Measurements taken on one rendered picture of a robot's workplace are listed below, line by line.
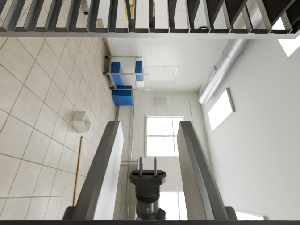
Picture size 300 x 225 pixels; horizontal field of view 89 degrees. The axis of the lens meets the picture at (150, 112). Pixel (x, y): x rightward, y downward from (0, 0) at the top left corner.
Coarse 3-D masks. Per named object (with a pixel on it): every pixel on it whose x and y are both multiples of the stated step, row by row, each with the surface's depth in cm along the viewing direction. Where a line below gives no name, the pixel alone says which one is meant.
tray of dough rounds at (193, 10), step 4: (188, 0) 70; (192, 0) 64; (196, 0) 58; (188, 4) 70; (192, 4) 64; (196, 4) 60; (188, 8) 70; (192, 8) 64; (196, 8) 61; (192, 12) 64; (196, 12) 63; (192, 16) 64; (192, 20) 66; (192, 24) 68
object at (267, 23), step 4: (256, 0) 77; (260, 0) 74; (260, 4) 74; (260, 8) 74; (264, 8) 71; (260, 12) 74; (264, 12) 71; (264, 16) 71; (264, 20) 71; (268, 20) 69; (264, 24) 71; (268, 24) 69; (268, 28) 69; (272, 28) 67; (268, 32) 69; (272, 32) 69
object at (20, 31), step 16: (0, 32) 69; (16, 32) 69; (32, 32) 69; (48, 32) 69; (64, 32) 69; (80, 32) 69; (96, 32) 69; (128, 32) 69; (144, 32) 69; (160, 32) 69; (176, 32) 69; (224, 32) 70; (240, 32) 70; (256, 32) 70
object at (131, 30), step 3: (135, 0) 75; (135, 3) 75; (135, 6) 74; (135, 9) 73; (135, 12) 73; (135, 15) 72; (135, 18) 71; (132, 21) 71; (135, 21) 71; (132, 24) 70; (135, 24) 70; (135, 27) 70; (129, 30) 69; (132, 30) 69
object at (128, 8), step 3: (126, 0) 57; (126, 3) 58; (126, 6) 59; (129, 6) 59; (126, 9) 60; (129, 9) 60; (129, 12) 61; (129, 15) 62; (129, 18) 64; (129, 21) 65; (129, 24) 66; (129, 27) 68; (132, 27) 68
